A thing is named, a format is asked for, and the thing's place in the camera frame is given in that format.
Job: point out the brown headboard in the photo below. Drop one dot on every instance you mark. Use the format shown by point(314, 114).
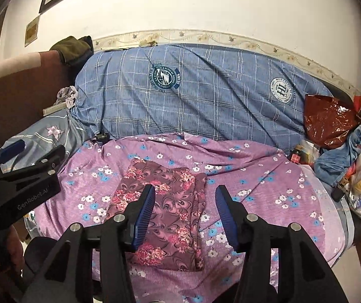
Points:
point(26, 85)

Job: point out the beige flat box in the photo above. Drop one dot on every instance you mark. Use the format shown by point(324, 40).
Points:
point(54, 109)

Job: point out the blue checked quilt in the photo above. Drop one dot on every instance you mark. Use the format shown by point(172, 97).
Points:
point(215, 101)

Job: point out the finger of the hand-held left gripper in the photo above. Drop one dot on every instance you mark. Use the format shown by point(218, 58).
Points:
point(41, 165)
point(10, 150)

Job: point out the grey star pillow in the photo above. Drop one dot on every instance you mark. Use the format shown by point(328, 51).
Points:
point(51, 132)

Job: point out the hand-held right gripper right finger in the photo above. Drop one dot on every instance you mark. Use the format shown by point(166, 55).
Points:
point(226, 214)

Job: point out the blue denim clothes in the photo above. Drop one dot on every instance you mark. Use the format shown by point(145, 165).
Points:
point(328, 164)

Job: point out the grey crumpled cloth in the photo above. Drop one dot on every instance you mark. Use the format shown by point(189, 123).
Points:
point(68, 96)

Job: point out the red plastic bag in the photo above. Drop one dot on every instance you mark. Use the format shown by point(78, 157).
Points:
point(325, 123)

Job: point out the purple floral bedsheet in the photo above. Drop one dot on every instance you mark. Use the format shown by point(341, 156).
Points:
point(262, 180)

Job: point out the pale plastic packet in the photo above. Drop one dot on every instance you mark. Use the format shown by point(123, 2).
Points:
point(310, 153)

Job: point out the dark green clothes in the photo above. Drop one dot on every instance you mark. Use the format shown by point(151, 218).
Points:
point(73, 49)

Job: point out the small wall picture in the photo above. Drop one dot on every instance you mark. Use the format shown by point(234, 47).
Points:
point(32, 31)

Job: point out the maroon floral garment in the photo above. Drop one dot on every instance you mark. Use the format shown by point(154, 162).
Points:
point(174, 221)

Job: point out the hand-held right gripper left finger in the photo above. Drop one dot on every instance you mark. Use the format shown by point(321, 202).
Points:
point(144, 214)

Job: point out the dark glass bottle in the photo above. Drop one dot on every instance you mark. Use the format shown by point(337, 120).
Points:
point(295, 157)

